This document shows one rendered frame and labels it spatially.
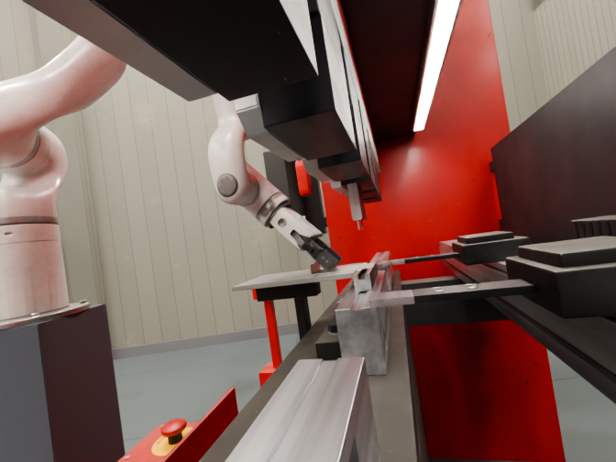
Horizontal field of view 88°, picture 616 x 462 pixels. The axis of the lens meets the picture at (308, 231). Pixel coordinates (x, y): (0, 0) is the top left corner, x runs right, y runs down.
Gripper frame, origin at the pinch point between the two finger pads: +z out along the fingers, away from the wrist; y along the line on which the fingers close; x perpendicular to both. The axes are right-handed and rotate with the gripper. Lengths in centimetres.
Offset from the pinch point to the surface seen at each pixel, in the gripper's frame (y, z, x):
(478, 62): 84, -12, -93
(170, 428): -25.3, -0.2, 33.1
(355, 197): -4.2, -4.1, -13.8
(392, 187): 85, -5, -29
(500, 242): -5.7, 21.3, -23.9
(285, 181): 100, -53, 2
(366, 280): -11.7, 8.0, -3.7
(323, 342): -17.9, 9.1, 7.8
